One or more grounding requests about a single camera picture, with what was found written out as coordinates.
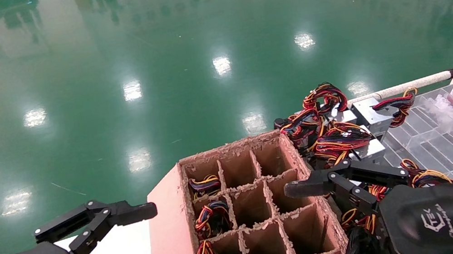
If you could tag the clear crumpled plastic bag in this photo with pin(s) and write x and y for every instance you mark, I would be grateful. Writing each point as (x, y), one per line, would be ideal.
(444, 109)

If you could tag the white padded cart rail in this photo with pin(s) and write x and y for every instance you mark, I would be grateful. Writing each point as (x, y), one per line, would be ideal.
(408, 85)

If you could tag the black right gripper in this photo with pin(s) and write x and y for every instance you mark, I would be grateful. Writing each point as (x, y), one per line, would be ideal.
(435, 221)

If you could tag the brown cardboard divider box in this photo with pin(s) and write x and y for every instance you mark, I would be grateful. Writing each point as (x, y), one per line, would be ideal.
(249, 206)

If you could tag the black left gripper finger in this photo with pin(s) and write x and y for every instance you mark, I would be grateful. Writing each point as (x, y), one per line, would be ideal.
(126, 213)

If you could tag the clear plastic compartment tray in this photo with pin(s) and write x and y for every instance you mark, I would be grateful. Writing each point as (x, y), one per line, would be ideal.
(423, 144)

